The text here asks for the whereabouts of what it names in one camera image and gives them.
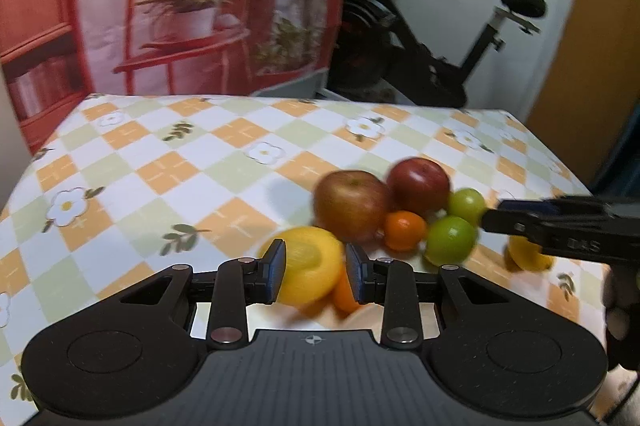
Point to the large orange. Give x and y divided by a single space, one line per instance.
342 296

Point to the yellow lemon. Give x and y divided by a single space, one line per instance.
310 266
525 256

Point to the small mandarin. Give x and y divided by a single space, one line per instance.
404 231

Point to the black exercise bike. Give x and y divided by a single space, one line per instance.
400 41

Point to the bright red apple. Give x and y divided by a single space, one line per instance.
417 186

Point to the brownish red apple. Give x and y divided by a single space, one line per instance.
350 206

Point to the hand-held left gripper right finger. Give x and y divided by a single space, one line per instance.
356 273

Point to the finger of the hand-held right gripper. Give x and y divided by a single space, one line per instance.
550 207
510 226

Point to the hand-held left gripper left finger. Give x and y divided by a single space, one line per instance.
274 271

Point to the checked floral tablecloth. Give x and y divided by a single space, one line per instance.
150 166

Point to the orange-brown door panel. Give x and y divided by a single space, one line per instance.
600 56

